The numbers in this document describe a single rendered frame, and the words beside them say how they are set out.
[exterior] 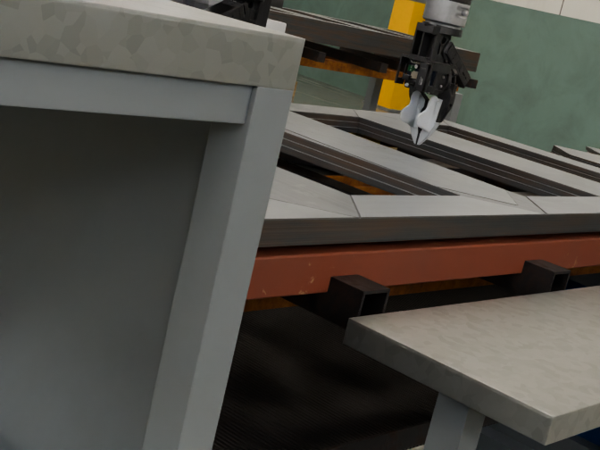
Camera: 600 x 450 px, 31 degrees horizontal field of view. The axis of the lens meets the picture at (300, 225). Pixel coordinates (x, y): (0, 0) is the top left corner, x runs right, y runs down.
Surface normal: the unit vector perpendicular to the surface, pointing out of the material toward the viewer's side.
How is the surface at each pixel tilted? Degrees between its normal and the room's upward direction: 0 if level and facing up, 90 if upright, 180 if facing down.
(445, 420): 90
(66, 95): 90
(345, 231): 90
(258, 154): 90
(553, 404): 0
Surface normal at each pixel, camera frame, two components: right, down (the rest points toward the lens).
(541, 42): -0.77, -0.04
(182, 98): 0.72, 0.31
